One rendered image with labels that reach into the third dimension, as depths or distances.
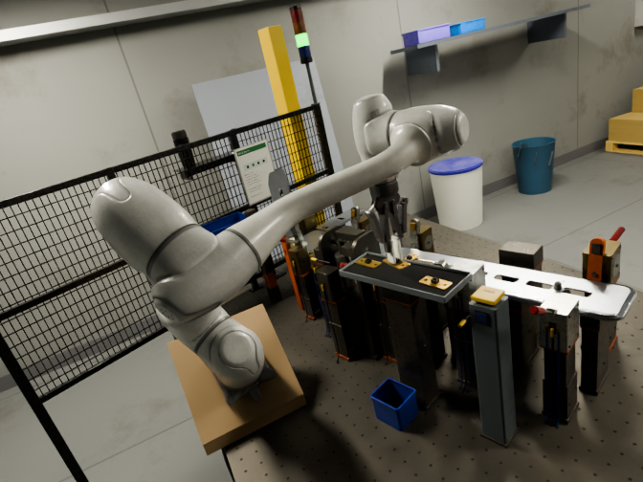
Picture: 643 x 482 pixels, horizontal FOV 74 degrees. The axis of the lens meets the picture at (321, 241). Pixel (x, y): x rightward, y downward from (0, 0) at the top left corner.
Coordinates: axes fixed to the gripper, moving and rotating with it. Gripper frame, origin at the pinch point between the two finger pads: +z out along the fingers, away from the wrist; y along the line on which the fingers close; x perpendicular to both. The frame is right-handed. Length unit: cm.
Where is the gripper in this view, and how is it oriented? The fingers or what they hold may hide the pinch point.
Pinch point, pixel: (393, 250)
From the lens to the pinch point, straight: 120.5
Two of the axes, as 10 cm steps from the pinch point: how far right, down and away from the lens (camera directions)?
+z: 2.1, 9.1, 3.7
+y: 8.6, -3.5, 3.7
